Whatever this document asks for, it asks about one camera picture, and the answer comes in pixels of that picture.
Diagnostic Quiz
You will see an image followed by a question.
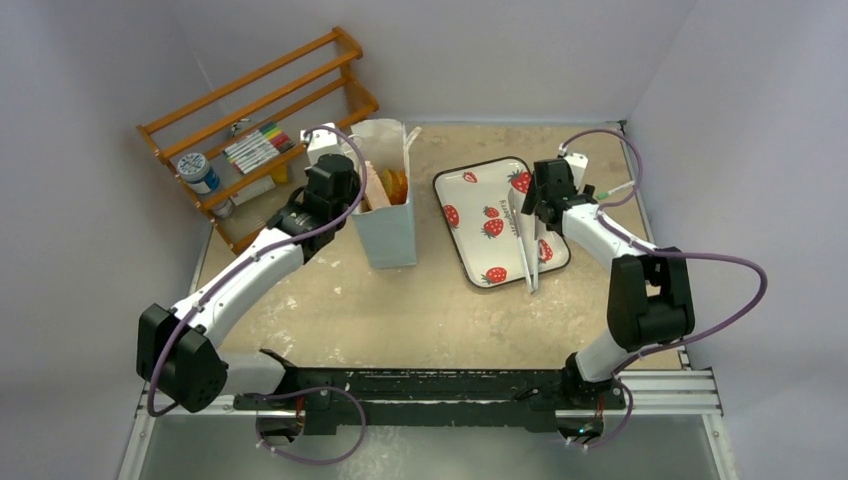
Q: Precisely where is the orange fake pastry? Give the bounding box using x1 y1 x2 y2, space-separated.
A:
381 169 408 205

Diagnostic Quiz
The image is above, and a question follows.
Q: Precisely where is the light blue paper bag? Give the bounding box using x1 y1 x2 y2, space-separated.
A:
351 119 421 269

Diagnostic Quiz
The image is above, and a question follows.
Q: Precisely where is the white strawberry tray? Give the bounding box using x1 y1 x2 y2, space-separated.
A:
433 156 571 289

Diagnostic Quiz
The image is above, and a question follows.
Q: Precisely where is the long fake bread loaf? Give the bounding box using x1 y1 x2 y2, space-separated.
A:
365 161 391 211

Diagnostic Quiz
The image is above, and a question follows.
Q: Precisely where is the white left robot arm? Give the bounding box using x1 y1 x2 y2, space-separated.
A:
136 154 361 413

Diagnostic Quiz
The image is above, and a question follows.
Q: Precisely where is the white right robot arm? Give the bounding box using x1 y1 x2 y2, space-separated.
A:
521 158 695 407

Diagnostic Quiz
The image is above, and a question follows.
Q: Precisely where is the green capped marker pen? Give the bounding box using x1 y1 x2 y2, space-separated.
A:
595 182 634 201

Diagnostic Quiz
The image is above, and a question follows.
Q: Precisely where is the yellow sponge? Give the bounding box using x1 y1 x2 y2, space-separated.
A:
269 164 289 185

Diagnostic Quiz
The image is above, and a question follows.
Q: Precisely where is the small white box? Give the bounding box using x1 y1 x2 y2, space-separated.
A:
230 175 275 206

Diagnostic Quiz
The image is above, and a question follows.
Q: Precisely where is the pack of coloured markers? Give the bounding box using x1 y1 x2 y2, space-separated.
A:
224 122 294 175

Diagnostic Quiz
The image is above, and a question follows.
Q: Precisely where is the small clear bottle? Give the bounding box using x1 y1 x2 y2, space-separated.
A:
210 199 235 218

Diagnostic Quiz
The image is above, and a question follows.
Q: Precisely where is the orange wooden shelf rack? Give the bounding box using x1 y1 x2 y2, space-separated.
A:
137 26 379 254

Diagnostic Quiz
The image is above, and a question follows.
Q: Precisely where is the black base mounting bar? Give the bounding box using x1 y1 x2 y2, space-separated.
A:
234 360 627 439

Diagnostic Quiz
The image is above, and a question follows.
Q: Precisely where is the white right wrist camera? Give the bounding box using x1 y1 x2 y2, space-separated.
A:
560 152 589 191

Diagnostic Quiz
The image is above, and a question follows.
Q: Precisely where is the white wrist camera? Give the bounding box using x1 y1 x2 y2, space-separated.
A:
300 123 359 170
560 152 589 191

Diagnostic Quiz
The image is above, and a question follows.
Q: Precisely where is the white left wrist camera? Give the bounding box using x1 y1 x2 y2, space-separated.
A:
300 123 359 170

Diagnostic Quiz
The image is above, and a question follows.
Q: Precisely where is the aluminium rail frame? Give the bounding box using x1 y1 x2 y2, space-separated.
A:
119 370 734 479

